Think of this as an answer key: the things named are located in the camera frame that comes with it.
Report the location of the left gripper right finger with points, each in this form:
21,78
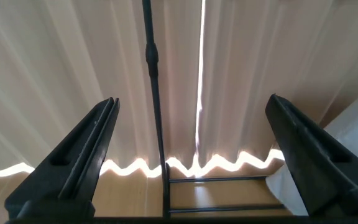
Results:
319,174

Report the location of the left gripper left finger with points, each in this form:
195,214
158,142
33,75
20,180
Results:
57,189

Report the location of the black clothes rack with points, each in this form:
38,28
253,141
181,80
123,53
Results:
152,59

